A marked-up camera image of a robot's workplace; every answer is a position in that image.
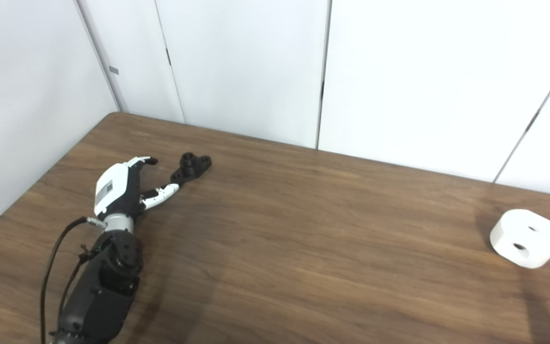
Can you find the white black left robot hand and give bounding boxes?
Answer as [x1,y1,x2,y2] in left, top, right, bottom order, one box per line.
[94,156,180,220]

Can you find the round white cylinder piece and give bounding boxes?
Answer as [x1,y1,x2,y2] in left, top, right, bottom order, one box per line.
[490,209,550,269]

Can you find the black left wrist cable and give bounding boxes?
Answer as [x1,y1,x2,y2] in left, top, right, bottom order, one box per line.
[40,216,108,344]

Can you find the black flanged holder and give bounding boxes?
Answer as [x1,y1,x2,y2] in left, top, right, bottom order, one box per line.
[170,152,212,184]

